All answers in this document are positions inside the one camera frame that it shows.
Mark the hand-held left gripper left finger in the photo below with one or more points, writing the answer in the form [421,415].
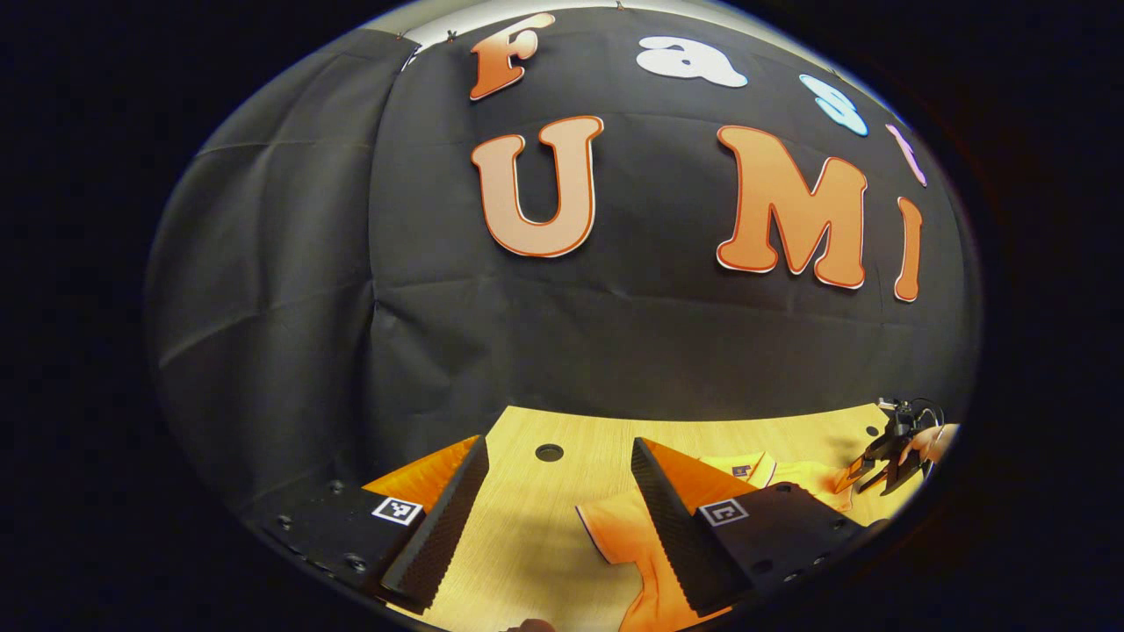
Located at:
[443,518]

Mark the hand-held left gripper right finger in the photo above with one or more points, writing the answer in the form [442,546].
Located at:
[672,527]

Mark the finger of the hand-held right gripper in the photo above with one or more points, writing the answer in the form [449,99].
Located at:
[874,455]
[906,470]

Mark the orange T-shirt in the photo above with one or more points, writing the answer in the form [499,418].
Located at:
[628,535]

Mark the black backdrop cloth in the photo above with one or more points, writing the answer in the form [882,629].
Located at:
[632,342]

